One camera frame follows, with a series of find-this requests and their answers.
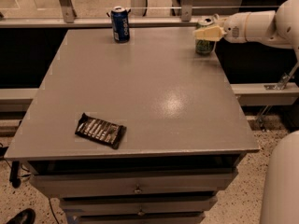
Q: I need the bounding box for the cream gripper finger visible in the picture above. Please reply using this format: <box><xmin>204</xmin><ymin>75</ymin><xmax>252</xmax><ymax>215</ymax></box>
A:
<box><xmin>212</xmin><ymin>14</ymin><xmax>225</xmax><ymax>25</ymax></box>
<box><xmin>193</xmin><ymin>25</ymin><xmax>226</xmax><ymax>42</ymax></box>

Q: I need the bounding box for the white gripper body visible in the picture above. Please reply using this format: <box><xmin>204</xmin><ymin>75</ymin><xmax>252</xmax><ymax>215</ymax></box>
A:
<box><xmin>223</xmin><ymin>12</ymin><xmax>249</xmax><ymax>43</ymax></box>

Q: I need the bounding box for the green soda can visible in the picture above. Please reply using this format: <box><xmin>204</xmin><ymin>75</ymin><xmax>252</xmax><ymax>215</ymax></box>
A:
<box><xmin>195</xmin><ymin>16</ymin><xmax>215</xmax><ymax>55</ymax></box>

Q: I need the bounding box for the blue Pepsi can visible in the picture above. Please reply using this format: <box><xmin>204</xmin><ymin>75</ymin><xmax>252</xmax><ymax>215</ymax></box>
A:
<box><xmin>109</xmin><ymin>7</ymin><xmax>130</xmax><ymax>43</ymax></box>

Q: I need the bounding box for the black rxbar chocolate wrapper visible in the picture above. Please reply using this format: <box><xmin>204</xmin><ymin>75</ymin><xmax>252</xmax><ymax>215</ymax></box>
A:
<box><xmin>75</xmin><ymin>113</ymin><xmax>126</xmax><ymax>149</ymax></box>

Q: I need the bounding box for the grey drawer cabinet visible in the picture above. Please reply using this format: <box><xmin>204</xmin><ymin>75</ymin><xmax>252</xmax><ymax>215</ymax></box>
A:
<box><xmin>6</xmin><ymin>27</ymin><xmax>258</xmax><ymax>224</ymax></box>

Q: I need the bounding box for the black shoe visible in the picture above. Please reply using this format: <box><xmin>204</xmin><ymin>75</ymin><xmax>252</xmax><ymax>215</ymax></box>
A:
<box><xmin>6</xmin><ymin>208</ymin><xmax>36</xmax><ymax>224</ymax></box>

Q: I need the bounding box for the metal window rail frame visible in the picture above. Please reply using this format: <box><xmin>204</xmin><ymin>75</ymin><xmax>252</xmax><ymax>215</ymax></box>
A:
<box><xmin>0</xmin><ymin>0</ymin><xmax>299</xmax><ymax>30</ymax></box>

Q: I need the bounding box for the black floor cable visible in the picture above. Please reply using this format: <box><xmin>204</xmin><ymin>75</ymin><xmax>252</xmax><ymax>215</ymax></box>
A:
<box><xmin>0</xmin><ymin>142</ymin><xmax>60</xmax><ymax>224</ymax></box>

